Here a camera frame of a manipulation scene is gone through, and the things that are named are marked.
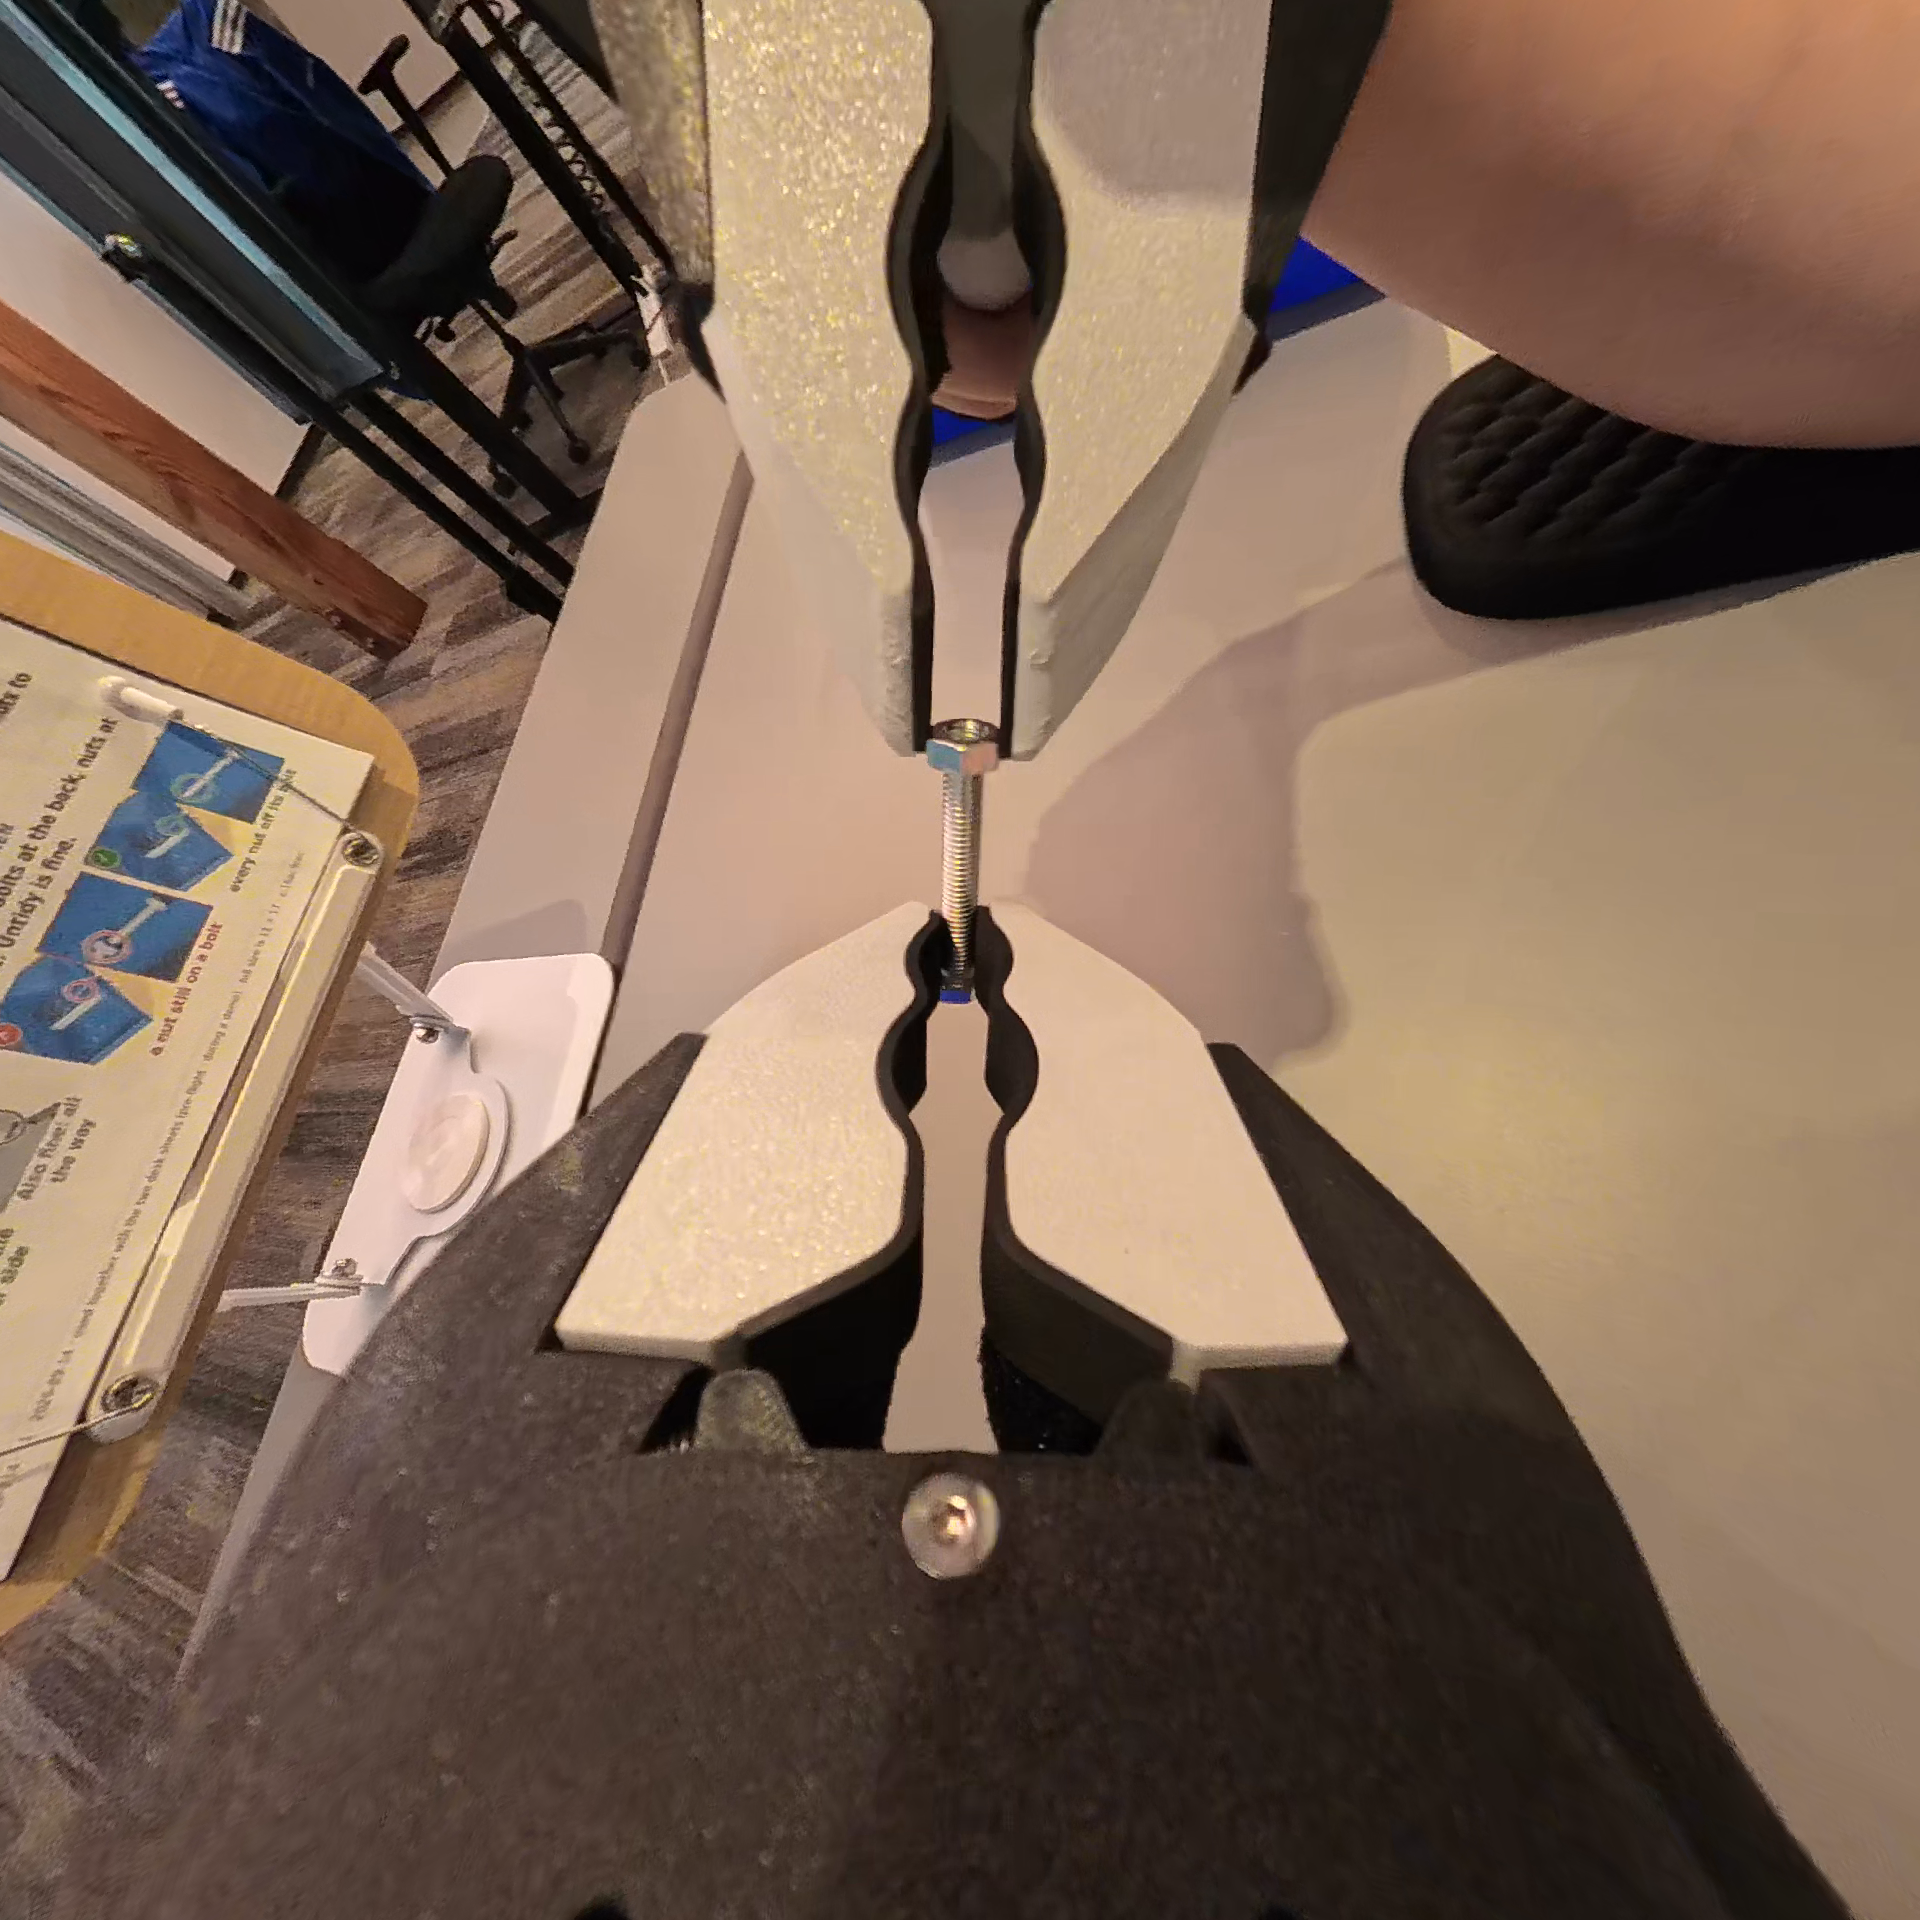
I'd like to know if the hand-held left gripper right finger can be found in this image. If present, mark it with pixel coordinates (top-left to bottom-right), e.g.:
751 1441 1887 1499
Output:
975 902 1345 1384

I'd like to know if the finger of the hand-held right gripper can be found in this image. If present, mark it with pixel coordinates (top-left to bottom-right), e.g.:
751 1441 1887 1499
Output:
696 0 950 758
1001 0 1277 758

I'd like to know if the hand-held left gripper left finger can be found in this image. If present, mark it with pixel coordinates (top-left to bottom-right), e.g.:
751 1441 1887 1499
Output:
550 902 923 1369

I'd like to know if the blue plastic bin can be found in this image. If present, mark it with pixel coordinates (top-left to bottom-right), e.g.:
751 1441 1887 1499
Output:
927 238 1385 455

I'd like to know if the silver bolt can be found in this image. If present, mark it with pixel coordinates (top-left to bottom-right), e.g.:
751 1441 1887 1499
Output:
936 758 987 1010

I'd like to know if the person's right forearm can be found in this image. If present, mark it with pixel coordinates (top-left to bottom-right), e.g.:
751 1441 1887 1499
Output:
1296 0 1920 454

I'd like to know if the person's right hand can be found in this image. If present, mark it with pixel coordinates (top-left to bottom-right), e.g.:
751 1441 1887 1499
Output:
927 297 1033 423

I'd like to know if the black office chair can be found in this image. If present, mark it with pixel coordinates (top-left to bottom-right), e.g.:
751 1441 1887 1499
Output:
359 38 639 467

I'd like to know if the blue jacket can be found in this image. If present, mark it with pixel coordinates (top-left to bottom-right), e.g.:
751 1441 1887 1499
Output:
132 0 437 279

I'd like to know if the wooden book stand board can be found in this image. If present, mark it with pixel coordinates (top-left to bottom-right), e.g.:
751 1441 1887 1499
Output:
0 534 423 1638

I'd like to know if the printed instruction sheet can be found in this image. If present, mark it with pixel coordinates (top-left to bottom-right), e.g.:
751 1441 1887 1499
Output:
0 615 377 1584

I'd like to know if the black metal desk frame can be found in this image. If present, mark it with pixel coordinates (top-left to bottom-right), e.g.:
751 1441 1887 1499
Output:
292 0 684 620

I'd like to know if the wooden post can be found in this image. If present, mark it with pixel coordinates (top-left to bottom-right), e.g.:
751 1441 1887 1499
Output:
0 300 429 664

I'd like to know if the white-tipped wire page clip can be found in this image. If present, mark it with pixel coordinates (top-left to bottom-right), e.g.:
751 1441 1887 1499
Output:
0 1371 160 1479
95 675 384 873

